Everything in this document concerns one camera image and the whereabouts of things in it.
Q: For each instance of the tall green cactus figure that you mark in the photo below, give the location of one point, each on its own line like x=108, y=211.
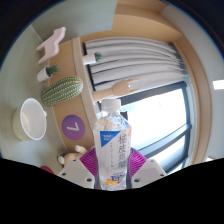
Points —
x=61, y=90

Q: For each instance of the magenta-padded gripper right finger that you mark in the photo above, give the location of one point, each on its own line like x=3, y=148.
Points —
x=148, y=171

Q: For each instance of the grey-white curtain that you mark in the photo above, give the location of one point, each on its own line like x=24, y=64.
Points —
x=133, y=56

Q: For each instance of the dark-framed window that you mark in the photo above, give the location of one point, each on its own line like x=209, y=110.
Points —
x=156, y=123

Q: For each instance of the beige mouse plush toy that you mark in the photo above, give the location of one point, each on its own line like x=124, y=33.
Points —
x=70, y=156

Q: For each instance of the clear plastic water bottle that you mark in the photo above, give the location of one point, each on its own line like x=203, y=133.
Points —
x=112, y=146

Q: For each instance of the wooden ledge panel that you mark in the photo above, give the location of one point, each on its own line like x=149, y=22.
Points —
x=68, y=68

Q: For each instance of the green desk partition panel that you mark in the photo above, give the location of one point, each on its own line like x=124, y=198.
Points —
x=76, y=18

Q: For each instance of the round purple number sign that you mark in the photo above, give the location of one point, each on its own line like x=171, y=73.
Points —
x=73, y=127

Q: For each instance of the ceiling light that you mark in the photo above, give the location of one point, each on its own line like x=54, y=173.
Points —
x=219, y=84

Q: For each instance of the pink horse figure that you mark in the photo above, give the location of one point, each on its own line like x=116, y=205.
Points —
x=51, y=45

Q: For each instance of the white and yellow cup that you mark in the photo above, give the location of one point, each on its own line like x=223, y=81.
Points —
x=31, y=120

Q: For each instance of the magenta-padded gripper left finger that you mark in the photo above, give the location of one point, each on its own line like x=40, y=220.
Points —
x=75, y=173

